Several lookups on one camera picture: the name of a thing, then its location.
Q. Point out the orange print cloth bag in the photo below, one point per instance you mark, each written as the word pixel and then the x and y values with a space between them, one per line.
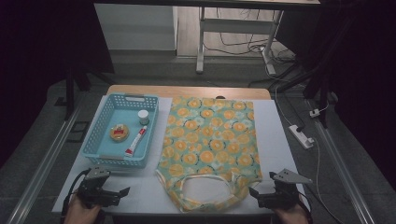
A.
pixel 210 149

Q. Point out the person's right hand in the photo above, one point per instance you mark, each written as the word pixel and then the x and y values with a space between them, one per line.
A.
pixel 291 216

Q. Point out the light blue plastic basket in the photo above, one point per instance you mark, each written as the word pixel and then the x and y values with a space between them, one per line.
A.
pixel 123 133

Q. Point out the person's left hand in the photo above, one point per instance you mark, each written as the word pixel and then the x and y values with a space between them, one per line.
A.
pixel 81 213

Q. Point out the white power strip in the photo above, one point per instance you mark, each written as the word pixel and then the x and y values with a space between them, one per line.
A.
pixel 300 136

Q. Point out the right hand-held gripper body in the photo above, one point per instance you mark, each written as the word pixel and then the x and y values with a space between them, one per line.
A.
pixel 285 193

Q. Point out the black metal stand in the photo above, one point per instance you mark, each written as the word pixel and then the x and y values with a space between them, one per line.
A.
pixel 320 87
pixel 70 93

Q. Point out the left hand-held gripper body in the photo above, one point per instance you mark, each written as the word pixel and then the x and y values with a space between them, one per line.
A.
pixel 93 186

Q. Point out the white panel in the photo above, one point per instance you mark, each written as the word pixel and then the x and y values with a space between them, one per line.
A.
pixel 134 26

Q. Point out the white and red tube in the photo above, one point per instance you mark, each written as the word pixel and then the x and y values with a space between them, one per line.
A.
pixel 136 141

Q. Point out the aluminium floor rail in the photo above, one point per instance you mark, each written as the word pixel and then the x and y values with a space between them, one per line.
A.
pixel 342 168
pixel 40 168

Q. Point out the small white jar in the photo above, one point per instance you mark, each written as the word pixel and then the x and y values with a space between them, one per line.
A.
pixel 143 117

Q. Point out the black floor plate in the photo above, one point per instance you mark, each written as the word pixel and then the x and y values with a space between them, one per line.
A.
pixel 78 132

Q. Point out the small white adapter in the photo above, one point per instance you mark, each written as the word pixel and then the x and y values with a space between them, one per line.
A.
pixel 315 113

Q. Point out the white table mat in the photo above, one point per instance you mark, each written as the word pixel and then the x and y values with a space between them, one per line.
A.
pixel 274 149

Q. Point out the white-legged desk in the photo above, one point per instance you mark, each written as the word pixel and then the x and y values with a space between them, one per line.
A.
pixel 236 25

